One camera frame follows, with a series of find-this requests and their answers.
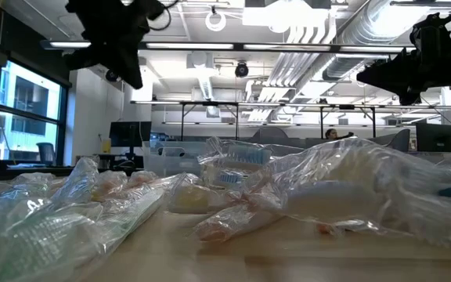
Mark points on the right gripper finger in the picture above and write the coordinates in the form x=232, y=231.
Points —
x=410, y=96
x=390, y=72

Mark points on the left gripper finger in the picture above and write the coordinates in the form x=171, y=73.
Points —
x=127, y=68
x=82, y=58

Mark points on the black computer monitor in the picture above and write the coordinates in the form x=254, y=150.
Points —
x=130, y=134
x=437, y=138

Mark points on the dark framed window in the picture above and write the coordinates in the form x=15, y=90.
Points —
x=29, y=98

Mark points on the long ceiling light bar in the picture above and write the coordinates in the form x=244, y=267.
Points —
x=190, y=45

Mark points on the yellow container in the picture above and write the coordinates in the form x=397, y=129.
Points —
x=106, y=146

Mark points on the dark office chair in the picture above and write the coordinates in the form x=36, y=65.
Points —
x=46, y=153

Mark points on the dark long desk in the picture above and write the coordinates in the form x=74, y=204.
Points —
x=33, y=171

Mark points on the tall dark tinted bin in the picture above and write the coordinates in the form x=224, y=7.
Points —
x=268, y=135

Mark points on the yellow white wrapped toothbrush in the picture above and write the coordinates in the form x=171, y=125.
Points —
x=188, y=197

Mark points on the black ceiling camera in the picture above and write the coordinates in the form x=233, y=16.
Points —
x=112, y=75
x=242, y=69

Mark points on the silver ventilation duct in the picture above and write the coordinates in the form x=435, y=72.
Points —
x=366, y=35

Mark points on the black workbench rack frame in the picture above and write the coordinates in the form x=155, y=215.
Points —
x=210, y=103

